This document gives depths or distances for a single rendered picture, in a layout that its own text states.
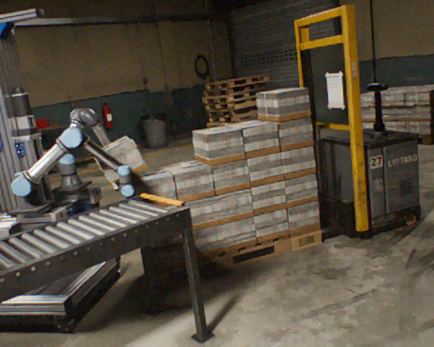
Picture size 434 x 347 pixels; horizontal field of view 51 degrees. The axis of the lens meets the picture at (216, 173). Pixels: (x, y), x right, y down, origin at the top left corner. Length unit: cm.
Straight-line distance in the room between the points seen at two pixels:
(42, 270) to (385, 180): 280
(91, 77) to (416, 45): 656
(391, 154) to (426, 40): 566
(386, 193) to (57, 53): 767
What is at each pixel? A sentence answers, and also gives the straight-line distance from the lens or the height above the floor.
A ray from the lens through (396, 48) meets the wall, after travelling 972.
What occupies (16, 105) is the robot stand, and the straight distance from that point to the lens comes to 332.
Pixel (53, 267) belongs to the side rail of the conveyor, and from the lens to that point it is 219.
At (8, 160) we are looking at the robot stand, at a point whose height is 111.
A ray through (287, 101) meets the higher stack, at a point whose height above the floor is 121.
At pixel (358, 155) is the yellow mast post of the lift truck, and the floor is 72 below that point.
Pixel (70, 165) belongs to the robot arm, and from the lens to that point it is 349.
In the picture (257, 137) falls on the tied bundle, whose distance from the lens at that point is 346.
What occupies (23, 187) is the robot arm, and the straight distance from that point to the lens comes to 294.
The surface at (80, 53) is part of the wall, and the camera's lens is 1032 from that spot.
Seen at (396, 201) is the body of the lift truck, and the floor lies 25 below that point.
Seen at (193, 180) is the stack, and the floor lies 75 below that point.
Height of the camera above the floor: 150
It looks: 12 degrees down
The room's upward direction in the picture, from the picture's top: 8 degrees counter-clockwise
